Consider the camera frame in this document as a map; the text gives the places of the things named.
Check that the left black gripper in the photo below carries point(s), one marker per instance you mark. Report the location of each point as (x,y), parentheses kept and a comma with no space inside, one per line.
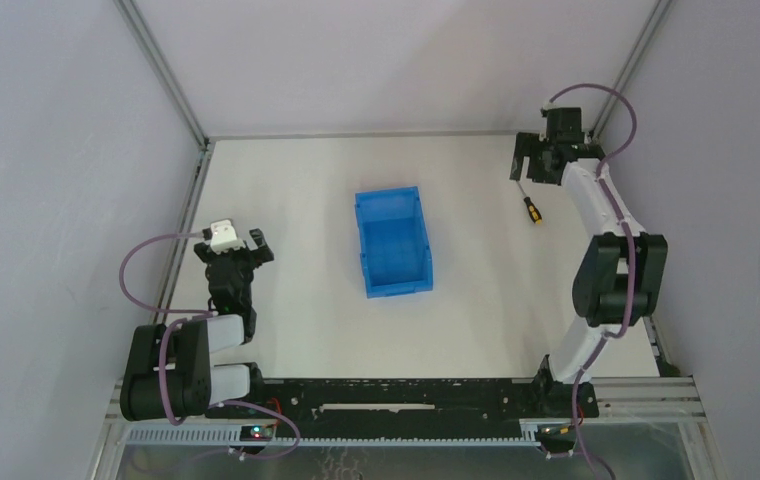
(233,259)

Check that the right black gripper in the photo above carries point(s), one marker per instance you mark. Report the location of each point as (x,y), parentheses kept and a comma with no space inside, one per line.
(540,157)

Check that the black yellow screwdriver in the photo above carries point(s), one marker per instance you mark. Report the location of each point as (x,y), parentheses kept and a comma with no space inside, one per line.
(533,212)

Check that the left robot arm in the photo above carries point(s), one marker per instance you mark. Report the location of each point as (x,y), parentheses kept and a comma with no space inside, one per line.
(170,373)

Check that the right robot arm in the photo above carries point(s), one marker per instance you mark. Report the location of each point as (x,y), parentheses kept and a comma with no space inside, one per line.
(619,278)

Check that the blue plastic bin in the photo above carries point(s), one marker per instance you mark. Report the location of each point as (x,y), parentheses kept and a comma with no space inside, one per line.
(395,252)

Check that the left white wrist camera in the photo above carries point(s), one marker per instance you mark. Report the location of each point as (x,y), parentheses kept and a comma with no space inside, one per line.
(221,236)

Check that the back aluminium frame rail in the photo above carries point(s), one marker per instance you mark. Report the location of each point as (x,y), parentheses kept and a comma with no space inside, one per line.
(373,134)

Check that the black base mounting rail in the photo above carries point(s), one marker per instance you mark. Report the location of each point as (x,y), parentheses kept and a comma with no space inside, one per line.
(431,407)

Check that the grey slotted cable duct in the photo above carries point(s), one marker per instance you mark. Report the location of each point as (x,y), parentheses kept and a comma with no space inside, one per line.
(237,435)

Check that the left aluminium frame rail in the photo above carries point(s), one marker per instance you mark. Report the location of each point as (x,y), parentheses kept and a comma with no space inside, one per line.
(136,22)

